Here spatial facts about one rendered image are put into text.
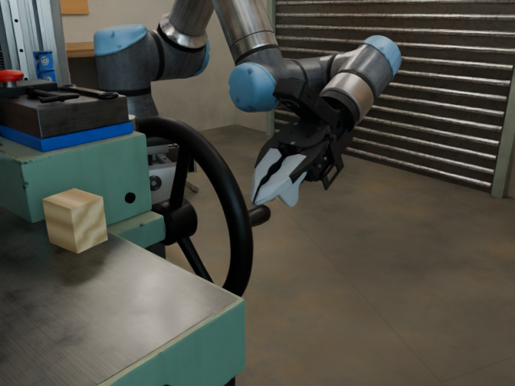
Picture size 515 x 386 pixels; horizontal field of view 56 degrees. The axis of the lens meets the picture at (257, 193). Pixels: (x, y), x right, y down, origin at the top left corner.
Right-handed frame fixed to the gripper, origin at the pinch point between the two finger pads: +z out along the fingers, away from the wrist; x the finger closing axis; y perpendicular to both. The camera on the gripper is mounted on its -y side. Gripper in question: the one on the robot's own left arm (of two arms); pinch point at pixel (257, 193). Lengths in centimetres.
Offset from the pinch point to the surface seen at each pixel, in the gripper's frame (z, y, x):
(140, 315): 23.6, -18.2, -16.0
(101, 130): 10.8, -18.9, 4.3
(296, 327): -23, 112, 47
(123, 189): 13.0, -12.8, 3.3
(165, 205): 7.6, -2.1, 9.6
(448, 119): -211, 171, 71
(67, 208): 20.3, -20.8, -4.8
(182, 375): 24.9, -15.8, -19.7
